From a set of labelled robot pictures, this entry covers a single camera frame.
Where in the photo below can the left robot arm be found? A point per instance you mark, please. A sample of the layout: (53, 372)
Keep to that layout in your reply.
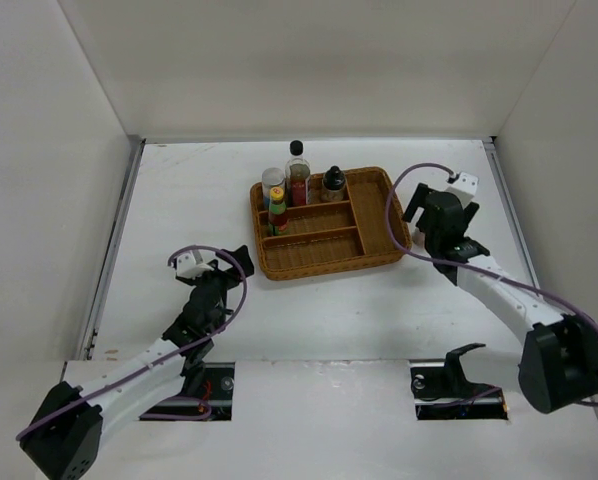
(73, 422)

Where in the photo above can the tall bottle black cap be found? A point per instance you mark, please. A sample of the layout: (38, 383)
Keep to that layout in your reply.
(297, 175)

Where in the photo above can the wicker divided basket tray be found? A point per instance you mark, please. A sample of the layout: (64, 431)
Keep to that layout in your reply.
(333, 237)

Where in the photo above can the small jar white lid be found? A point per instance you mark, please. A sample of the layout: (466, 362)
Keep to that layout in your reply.
(418, 237)

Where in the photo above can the red sauce bottle yellow cap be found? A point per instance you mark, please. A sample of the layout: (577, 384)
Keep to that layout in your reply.
(277, 211)

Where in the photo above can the jar with white beads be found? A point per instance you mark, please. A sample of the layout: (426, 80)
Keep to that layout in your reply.
(271, 177)

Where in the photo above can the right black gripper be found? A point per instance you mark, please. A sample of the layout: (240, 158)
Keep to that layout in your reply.
(418, 200)

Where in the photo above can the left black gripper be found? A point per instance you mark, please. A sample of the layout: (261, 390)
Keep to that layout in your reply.
(208, 274)

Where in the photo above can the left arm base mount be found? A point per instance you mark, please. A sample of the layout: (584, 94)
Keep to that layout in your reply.
(206, 394)

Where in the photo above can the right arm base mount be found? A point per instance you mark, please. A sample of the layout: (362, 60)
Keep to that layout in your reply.
(442, 392)

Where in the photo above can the black cap spice bottle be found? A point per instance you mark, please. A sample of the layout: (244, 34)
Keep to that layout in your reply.
(333, 185)

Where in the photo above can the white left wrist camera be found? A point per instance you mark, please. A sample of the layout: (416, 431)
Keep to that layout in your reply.
(190, 259)

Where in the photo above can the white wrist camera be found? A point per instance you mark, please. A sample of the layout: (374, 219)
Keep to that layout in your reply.
(464, 186)
(190, 259)

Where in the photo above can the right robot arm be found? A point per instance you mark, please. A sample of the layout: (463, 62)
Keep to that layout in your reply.
(558, 364)

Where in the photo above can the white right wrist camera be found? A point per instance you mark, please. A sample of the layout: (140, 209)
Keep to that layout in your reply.
(464, 186)

